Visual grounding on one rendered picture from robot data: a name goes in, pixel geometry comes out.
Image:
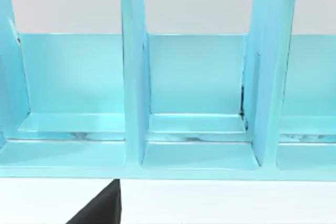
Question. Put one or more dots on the light blue rack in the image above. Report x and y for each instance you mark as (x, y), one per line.
(78, 77)

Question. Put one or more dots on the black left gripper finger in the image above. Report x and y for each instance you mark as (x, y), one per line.
(105, 205)

